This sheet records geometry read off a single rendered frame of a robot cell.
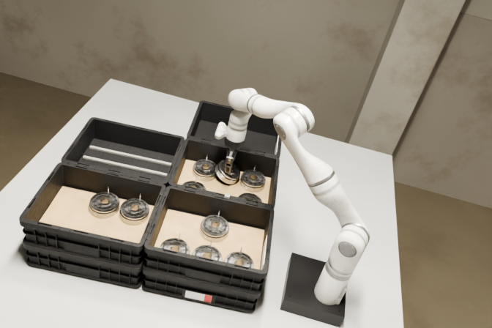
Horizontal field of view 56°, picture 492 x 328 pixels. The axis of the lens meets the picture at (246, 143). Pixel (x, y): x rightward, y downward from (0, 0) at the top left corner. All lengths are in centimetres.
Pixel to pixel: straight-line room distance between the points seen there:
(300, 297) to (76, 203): 86
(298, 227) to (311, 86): 144
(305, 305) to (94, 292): 71
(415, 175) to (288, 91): 113
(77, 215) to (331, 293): 91
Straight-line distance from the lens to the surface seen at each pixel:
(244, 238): 172
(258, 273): 151
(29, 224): 162
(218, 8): 312
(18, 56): 401
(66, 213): 176
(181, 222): 173
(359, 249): 149
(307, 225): 202
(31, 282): 176
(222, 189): 187
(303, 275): 176
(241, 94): 160
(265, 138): 219
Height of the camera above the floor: 211
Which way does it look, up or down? 37 degrees down
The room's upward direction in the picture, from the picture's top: 13 degrees clockwise
